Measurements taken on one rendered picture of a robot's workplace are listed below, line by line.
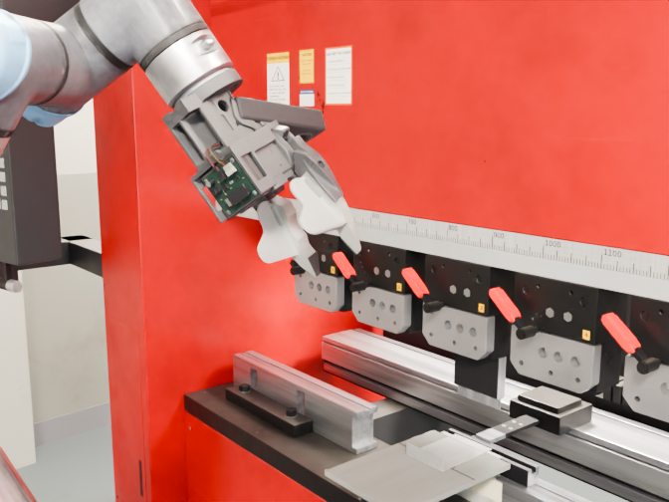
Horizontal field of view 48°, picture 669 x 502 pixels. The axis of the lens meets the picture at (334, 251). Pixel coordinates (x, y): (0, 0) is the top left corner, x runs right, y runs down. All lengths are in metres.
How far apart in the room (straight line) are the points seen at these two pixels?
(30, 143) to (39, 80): 1.22
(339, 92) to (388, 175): 0.21
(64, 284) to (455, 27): 2.89
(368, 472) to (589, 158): 0.61
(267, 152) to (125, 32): 0.17
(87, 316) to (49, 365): 0.29
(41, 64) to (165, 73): 0.11
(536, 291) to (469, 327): 0.16
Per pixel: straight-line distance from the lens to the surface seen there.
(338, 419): 1.68
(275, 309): 2.11
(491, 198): 1.26
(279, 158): 0.72
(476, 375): 1.38
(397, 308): 1.44
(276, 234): 0.76
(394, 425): 1.88
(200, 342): 2.01
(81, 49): 0.75
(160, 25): 0.73
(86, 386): 4.06
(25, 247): 1.90
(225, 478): 1.92
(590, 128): 1.15
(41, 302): 3.85
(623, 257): 1.13
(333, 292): 1.58
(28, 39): 0.66
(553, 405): 1.54
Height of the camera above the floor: 1.59
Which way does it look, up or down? 10 degrees down
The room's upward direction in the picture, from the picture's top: straight up
